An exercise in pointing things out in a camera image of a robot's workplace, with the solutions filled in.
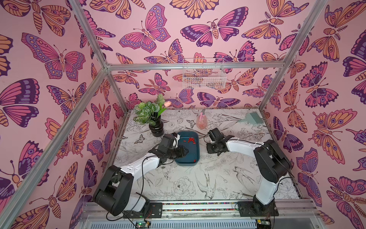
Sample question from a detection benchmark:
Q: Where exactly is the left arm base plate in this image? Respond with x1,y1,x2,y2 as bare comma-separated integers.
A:
124,202,163,219

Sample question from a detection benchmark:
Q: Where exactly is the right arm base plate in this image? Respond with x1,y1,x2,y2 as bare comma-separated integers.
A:
237,200,279,217

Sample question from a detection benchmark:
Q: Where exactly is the red sleeve pile in box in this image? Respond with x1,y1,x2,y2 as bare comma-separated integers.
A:
184,137,196,145

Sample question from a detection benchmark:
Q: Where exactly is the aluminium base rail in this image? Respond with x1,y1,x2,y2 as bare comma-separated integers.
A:
77,199,327,229

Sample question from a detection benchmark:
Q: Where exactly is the aluminium frame post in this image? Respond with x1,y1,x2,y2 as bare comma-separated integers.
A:
259,0,328,112

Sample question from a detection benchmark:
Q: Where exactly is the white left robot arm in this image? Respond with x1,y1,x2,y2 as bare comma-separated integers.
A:
92,133,189,216

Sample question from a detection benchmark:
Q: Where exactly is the black vase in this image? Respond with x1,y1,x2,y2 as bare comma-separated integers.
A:
149,116,164,137

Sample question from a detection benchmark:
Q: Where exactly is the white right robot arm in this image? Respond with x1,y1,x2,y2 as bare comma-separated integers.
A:
206,128,291,206

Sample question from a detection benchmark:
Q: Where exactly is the teal storage box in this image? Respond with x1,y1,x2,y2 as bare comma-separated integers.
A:
175,131,200,167

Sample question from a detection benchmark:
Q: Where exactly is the white wire basket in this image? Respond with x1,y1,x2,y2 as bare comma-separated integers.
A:
181,62,227,90

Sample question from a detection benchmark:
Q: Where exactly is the green artificial plant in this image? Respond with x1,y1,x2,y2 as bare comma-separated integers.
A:
133,94,172,126

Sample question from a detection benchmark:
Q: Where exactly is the pink spray bottle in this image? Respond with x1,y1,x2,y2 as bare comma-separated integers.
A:
196,109,208,130

